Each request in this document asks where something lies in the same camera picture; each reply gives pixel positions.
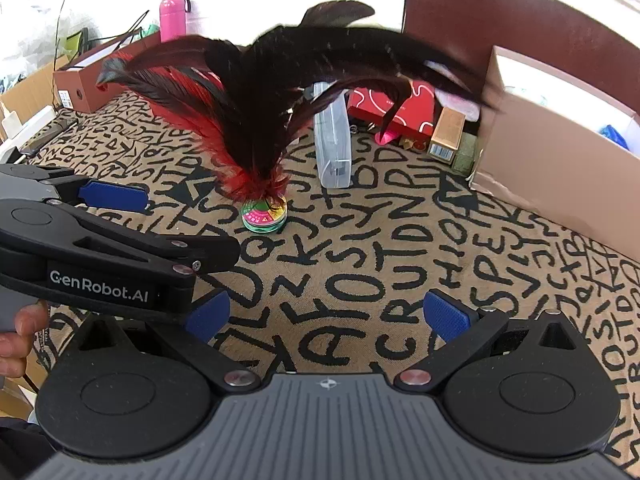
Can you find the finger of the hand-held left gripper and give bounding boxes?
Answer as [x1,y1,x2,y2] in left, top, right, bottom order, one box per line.
[37,167,149,216]
[65,205,242,278]

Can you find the red black feather shuttlecock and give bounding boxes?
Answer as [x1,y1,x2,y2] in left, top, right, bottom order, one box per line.
[96,0,506,233]

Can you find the person's left hand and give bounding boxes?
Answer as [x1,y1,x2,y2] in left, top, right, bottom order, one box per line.
[0,302,51,376]

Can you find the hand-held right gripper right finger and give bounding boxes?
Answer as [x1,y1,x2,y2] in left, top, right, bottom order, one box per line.
[395,290,596,393]

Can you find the white plastic device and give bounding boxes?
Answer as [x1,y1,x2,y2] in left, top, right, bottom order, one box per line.
[0,102,55,148]

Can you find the white paper sheets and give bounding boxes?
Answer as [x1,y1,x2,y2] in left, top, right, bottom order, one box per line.
[62,35,161,70]

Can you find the green bag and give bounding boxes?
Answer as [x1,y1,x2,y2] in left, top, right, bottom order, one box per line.
[65,27,90,53]

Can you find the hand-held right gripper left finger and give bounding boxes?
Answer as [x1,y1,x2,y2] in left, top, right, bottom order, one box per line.
[60,290,262,392]

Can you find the gold box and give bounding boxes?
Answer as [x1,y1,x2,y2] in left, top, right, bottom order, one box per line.
[427,107,468,162]

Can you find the brown file box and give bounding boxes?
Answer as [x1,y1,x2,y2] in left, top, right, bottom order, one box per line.
[52,30,163,113]

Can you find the green box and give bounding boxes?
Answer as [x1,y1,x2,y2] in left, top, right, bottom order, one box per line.
[451,132,481,177]

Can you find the blue cube package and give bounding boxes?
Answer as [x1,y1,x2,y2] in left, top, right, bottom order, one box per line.
[600,124,632,150]

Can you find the brown wooden board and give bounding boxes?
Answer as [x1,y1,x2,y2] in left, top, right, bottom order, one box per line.
[401,0,640,86]

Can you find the pink water bottle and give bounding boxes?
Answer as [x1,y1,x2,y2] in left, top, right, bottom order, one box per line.
[159,0,192,43]

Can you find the black cable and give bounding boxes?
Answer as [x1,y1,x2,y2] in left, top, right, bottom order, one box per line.
[112,9,151,41]

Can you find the red gift box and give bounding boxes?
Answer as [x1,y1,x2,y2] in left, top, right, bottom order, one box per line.
[346,80,441,147]

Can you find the beige cardboard box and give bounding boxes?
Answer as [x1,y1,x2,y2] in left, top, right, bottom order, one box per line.
[467,45,640,261]

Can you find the white plastic bag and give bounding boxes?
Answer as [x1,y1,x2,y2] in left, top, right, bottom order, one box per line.
[0,0,96,61]

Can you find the pink soft packet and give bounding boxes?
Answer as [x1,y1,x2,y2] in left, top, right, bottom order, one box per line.
[435,87,481,111]

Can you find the clear plastic case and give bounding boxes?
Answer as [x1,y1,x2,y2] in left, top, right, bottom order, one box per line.
[312,81,353,188]

